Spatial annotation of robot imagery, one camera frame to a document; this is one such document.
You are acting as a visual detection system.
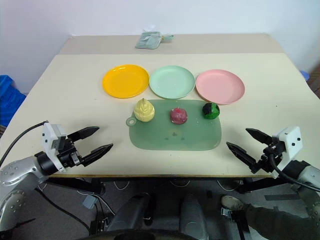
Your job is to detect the yellow toy pear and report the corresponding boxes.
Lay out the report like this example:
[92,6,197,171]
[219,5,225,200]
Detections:
[133,98,156,123]

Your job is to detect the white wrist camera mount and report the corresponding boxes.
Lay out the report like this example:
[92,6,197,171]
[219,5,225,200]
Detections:
[271,126,301,179]
[41,121,68,173]

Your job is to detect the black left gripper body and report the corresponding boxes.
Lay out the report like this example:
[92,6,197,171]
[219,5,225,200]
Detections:
[56,136,84,169]

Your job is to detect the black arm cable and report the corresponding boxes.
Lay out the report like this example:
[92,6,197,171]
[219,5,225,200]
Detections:
[262,146,320,193]
[0,120,49,166]

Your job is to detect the person's leg in dark trousers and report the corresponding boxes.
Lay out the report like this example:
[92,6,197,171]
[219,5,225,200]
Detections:
[239,202,318,240]

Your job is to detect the green toy fruit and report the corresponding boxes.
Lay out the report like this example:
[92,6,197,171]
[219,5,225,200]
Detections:
[201,102,221,120]

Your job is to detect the green cutting mat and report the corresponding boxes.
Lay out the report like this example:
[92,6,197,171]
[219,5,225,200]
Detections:
[125,99,223,152]

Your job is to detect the pink plate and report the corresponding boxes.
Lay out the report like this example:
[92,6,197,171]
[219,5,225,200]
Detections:
[195,69,246,106]

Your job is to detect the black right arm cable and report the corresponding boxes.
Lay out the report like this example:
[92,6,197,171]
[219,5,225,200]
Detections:
[262,146,320,193]

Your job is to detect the blue plastic crate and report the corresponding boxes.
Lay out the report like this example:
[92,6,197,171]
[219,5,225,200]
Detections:
[0,74,27,126]

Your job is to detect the black table frame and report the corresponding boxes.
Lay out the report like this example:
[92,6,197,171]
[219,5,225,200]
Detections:
[37,176,291,196]

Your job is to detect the light green plate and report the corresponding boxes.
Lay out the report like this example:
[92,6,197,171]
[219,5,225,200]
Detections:
[148,64,196,100]

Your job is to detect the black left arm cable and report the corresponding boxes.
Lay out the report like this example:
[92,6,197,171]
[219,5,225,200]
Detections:
[0,120,49,166]

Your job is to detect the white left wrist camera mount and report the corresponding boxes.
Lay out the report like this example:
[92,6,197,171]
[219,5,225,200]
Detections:
[41,121,68,173]

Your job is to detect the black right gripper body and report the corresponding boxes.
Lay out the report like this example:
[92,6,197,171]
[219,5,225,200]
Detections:
[254,140,286,174]

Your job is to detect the person's shoe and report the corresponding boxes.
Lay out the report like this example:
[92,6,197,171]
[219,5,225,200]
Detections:
[220,194,245,211]

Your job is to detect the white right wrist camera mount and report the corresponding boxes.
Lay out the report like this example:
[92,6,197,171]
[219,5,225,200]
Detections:
[271,126,301,179]

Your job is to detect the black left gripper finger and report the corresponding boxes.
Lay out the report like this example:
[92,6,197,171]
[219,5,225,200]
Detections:
[67,126,101,145]
[81,143,114,168]

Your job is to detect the red toy fruit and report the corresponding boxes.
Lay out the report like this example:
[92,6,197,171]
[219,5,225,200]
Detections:
[170,107,189,125]

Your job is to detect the green plastic bag pack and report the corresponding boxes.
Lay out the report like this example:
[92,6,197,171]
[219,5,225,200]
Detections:
[135,31,175,50]

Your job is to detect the dark rounded robot leg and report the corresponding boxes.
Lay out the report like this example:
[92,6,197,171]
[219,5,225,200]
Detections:
[106,192,153,235]
[178,193,210,240]

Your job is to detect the yellow plate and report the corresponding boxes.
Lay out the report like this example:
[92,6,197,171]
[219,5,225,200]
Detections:
[101,64,150,99]

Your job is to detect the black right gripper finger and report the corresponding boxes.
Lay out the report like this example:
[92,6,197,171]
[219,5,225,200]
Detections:
[245,127,274,147]
[225,141,259,174]

